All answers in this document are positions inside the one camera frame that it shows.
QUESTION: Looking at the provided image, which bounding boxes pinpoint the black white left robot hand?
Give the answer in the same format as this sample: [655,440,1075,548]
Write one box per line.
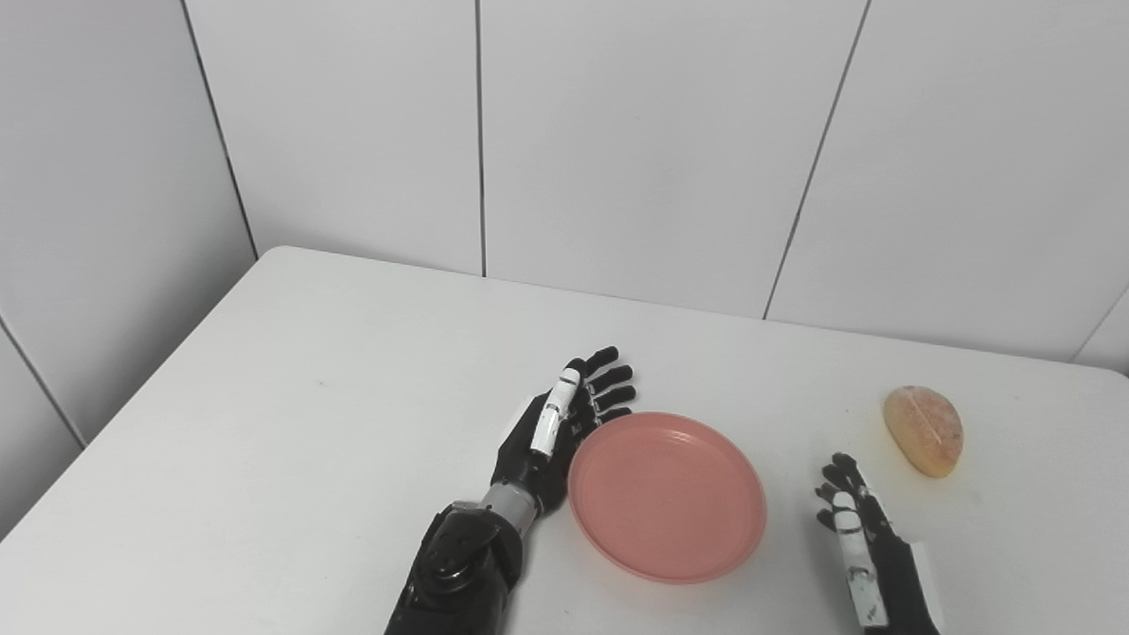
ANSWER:
[490,346,636,518]

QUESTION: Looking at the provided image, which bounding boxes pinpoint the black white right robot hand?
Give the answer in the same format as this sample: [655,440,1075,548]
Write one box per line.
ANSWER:
[814,452,946,635]

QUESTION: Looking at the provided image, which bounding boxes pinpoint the oval bread roll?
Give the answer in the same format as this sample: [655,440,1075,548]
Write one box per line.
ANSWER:
[884,385,964,479]

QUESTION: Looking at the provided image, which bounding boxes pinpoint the pink round plate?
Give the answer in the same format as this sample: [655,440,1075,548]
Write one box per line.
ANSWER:
[567,412,767,585]

